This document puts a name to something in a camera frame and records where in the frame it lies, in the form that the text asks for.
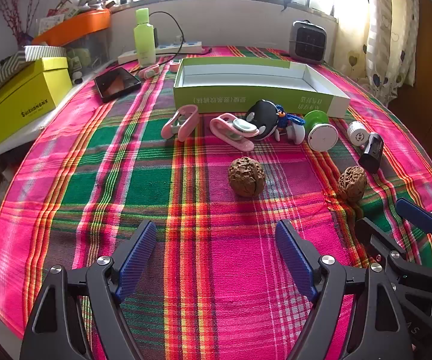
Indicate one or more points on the small pink clip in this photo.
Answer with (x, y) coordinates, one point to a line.
(149, 71)

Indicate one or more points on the clear storage bin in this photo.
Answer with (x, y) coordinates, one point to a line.
(92, 50)

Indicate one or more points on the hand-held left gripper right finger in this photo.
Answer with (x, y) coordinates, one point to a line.
(294, 255)

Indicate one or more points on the black window clip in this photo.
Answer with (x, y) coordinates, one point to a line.
(289, 2)

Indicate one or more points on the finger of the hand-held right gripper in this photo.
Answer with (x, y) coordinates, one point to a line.
(377, 238)
(414, 213)

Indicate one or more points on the green and white cardboard box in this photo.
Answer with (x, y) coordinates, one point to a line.
(238, 101)

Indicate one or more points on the small white plastic knob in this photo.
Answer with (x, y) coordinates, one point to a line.
(296, 134)

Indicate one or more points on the white ribbed bottle cap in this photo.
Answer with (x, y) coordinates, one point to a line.
(357, 134)

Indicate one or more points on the pink plastic clip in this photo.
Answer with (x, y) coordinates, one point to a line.
(189, 120)

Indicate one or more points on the pink flower branches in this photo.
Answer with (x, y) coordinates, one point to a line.
(17, 7)

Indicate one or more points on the green striped box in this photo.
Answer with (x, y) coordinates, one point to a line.
(40, 50)

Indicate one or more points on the orange bin lid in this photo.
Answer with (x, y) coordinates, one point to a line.
(77, 24)

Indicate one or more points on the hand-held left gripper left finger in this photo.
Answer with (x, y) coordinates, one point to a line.
(137, 255)

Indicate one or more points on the green and white spool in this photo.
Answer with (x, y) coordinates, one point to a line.
(321, 135)

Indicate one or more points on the heart print curtain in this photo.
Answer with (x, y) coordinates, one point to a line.
(384, 26)

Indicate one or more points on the small black device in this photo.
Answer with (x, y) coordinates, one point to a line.
(371, 153)

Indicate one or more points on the pink clip with mint pad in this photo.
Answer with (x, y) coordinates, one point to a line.
(238, 127)

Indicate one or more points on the black charger plug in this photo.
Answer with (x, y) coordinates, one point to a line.
(156, 36)

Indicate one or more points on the brown carved walnut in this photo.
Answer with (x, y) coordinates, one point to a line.
(352, 183)
(246, 177)

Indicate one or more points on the white power strip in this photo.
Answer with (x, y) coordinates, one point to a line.
(171, 48)

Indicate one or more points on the grey desktop heater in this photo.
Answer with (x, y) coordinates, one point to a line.
(307, 41)

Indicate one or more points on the yellow-green cardboard box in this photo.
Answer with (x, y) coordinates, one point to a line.
(25, 101)

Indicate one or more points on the light green bottle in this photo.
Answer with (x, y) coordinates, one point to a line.
(144, 41)

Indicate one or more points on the small pink cup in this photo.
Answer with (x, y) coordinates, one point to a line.
(174, 65)

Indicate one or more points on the black smartphone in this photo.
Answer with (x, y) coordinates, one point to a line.
(116, 82)

